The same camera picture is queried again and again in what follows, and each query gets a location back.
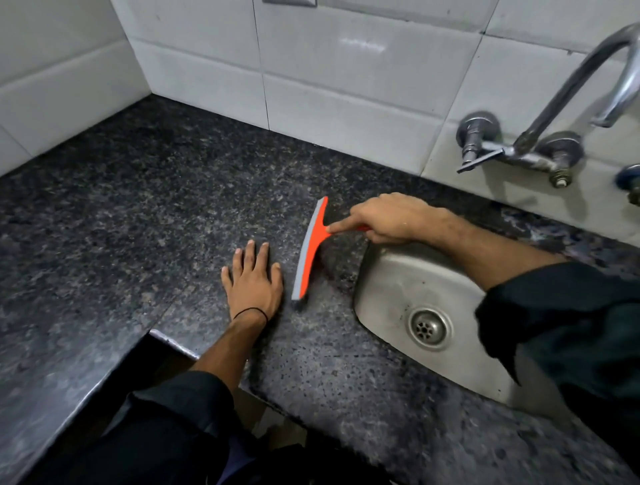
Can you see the person's right hand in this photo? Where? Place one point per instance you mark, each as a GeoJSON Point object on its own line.
{"type": "Point", "coordinates": [395, 218]}

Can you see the person's left hand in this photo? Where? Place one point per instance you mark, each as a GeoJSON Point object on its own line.
{"type": "Point", "coordinates": [252, 291]}

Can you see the person's left thumb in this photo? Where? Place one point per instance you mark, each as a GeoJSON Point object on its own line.
{"type": "Point", "coordinates": [276, 280]}

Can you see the person's left middle finger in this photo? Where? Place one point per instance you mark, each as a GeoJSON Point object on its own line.
{"type": "Point", "coordinates": [249, 256]}

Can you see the person's left little finger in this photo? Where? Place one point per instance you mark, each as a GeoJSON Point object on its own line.
{"type": "Point", "coordinates": [226, 279]}

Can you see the orange squeegee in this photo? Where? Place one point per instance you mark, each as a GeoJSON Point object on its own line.
{"type": "Point", "coordinates": [311, 250]}

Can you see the person's right forearm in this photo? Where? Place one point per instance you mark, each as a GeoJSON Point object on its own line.
{"type": "Point", "coordinates": [505, 252]}

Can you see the person's left forearm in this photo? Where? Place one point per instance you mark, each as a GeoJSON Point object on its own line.
{"type": "Point", "coordinates": [227, 349]}

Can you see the black wrist thread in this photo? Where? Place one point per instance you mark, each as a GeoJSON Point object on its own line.
{"type": "Point", "coordinates": [251, 312]}

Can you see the sink drain strainer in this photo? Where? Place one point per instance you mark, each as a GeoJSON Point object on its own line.
{"type": "Point", "coordinates": [428, 327]}

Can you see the person's black clothing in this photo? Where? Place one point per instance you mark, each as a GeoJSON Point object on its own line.
{"type": "Point", "coordinates": [165, 429]}

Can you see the steel sink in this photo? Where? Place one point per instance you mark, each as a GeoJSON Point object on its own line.
{"type": "Point", "coordinates": [440, 320]}

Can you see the chrome tap valve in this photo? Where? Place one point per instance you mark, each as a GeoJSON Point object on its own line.
{"type": "Point", "coordinates": [630, 182]}

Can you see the chrome wall tap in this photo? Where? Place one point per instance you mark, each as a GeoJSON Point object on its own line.
{"type": "Point", "coordinates": [560, 115]}

